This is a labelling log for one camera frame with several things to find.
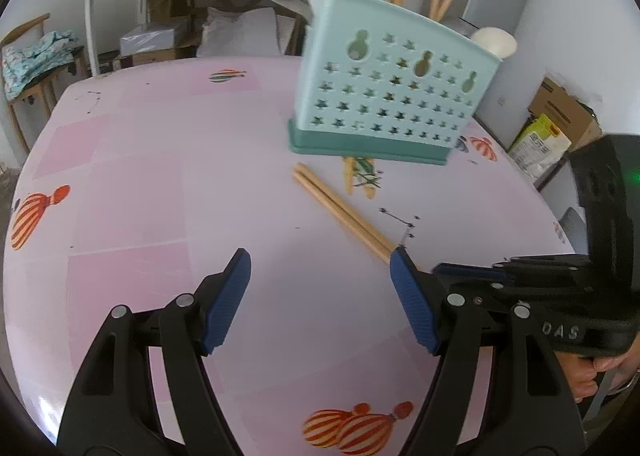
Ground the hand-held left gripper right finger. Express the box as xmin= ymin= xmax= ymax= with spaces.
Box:
xmin=389 ymin=246 xmax=587 ymax=456

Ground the patterned light blue cloth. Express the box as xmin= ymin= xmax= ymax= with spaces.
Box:
xmin=2 ymin=30 xmax=80 ymax=99

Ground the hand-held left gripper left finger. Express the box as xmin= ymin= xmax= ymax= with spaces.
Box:
xmin=57 ymin=247 xmax=252 ymax=456

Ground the white wrapped box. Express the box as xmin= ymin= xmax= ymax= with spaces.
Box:
xmin=119 ymin=23 xmax=183 ymax=56

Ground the wooden chair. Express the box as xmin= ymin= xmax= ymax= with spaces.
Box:
xmin=0 ymin=12 xmax=88 ymax=157

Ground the mint green utensil holder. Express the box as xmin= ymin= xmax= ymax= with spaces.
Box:
xmin=287 ymin=0 xmax=502 ymax=167

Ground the large white ladle spoon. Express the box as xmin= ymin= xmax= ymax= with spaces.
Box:
xmin=472 ymin=26 xmax=518 ymax=61

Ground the white sack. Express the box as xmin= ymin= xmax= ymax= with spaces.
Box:
xmin=196 ymin=7 xmax=301 ymax=58

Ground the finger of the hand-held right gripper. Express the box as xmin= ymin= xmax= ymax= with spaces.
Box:
xmin=492 ymin=255 xmax=593 ymax=271
xmin=434 ymin=262 xmax=593 ymax=297

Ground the person's right hand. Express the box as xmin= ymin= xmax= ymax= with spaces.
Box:
xmin=555 ymin=336 xmax=640 ymax=402

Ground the gold bracelet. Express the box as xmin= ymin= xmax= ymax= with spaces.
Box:
xmin=612 ymin=371 xmax=640 ymax=394

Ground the pink printed tablecloth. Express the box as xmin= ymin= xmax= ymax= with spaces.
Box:
xmin=2 ymin=56 xmax=578 ymax=456

